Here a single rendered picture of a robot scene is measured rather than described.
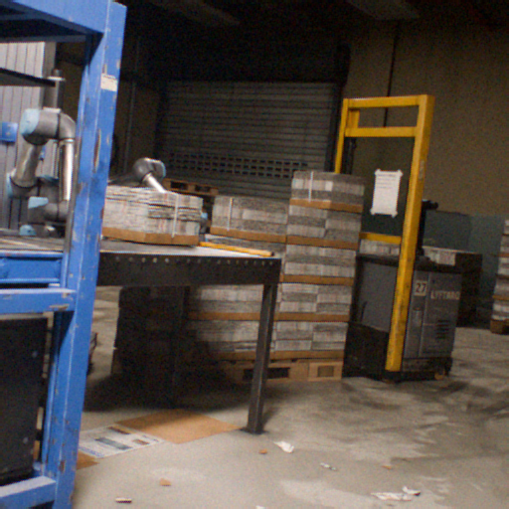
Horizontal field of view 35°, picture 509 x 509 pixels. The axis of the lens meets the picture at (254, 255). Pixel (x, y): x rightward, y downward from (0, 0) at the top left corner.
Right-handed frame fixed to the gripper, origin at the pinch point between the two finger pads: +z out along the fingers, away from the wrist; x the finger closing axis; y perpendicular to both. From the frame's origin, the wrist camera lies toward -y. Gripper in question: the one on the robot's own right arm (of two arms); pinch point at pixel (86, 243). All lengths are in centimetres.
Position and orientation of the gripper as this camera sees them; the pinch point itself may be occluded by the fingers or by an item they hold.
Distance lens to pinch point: 360.8
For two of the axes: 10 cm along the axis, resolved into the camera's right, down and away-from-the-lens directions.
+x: -8.2, -1.4, 5.6
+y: 1.3, -9.9, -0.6
